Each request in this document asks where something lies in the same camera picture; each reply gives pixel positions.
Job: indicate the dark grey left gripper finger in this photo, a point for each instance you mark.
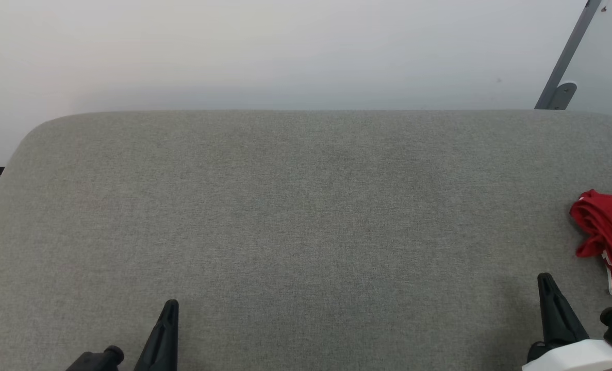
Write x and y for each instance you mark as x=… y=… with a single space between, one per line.
x=161 y=345

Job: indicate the red shirt with white trim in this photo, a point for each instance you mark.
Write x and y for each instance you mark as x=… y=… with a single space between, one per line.
x=610 y=232

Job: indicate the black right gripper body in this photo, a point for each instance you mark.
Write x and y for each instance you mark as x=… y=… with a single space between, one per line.
x=536 y=351

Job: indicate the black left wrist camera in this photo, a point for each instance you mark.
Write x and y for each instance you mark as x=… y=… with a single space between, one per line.
x=97 y=360

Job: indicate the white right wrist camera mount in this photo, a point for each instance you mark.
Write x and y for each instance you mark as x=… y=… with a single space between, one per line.
x=579 y=356

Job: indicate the grey metal post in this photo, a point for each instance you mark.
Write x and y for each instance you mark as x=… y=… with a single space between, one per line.
x=568 y=56

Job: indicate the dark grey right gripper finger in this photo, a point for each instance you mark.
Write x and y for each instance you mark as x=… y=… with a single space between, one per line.
x=556 y=314

